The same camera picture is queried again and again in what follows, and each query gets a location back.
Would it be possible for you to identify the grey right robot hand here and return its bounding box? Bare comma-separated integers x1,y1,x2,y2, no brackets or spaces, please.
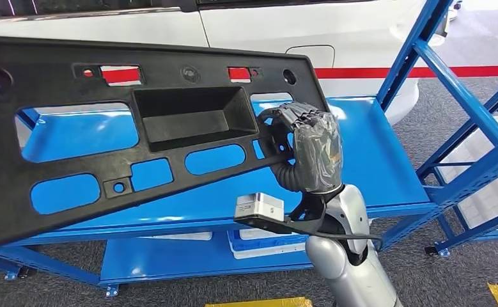
257,101,345,194

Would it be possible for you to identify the black plastic panel part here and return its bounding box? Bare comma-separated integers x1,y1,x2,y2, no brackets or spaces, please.
0,36,330,251

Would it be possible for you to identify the blue metal shelf rack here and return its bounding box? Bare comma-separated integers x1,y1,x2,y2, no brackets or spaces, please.
417,72,498,257
0,0,498,297

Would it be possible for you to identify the blue plastic bin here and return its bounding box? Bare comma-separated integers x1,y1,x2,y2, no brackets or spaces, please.
227,228,309,251

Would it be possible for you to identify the white car with red stripe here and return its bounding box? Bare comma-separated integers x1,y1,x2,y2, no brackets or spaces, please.
0,0,451,126

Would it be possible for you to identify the white plastic bin stack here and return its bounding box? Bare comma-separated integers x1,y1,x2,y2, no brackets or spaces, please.
437,116,498,232

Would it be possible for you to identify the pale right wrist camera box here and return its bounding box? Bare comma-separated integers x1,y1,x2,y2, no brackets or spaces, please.
235,193,285,223

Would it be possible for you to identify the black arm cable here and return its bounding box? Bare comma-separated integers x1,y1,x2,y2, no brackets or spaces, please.
291,220,384,253

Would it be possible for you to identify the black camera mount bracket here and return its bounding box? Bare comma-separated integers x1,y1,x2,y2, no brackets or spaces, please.
233,193,328,236

